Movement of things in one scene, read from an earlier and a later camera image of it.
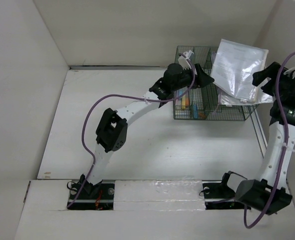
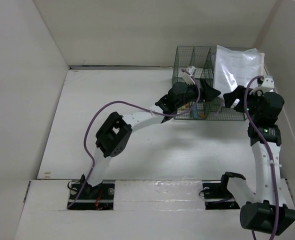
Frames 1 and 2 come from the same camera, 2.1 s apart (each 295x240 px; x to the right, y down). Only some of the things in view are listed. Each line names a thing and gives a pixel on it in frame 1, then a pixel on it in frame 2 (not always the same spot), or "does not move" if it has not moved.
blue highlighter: x=195 y=111 does not move
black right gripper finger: x=271 y=72 to x=230 y=97
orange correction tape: x=202 y=115 does not move
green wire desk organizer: x=204 y=102 does not move
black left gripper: x=202 y=80 to x=207 y=93
